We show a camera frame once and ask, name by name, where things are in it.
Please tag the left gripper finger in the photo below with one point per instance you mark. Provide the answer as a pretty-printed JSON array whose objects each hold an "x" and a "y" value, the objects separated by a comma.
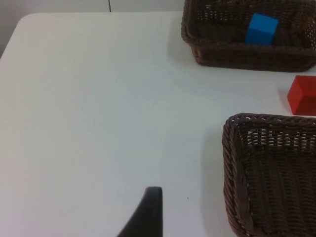
[{"x": 148, "y": 217}]

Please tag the blue cube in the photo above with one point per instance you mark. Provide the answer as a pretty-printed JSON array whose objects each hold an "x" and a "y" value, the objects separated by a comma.
[{"x": 261, "y": 29}]

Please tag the dark brown wicker basket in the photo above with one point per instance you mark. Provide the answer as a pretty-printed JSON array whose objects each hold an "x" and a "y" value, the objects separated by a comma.
[
  {"x": 276, "y": 185},
  {"x": 247, "y": 58}
]

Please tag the red cube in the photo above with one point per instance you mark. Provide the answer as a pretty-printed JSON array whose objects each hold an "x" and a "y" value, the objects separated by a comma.
[{"x": 303, "y": 96}]

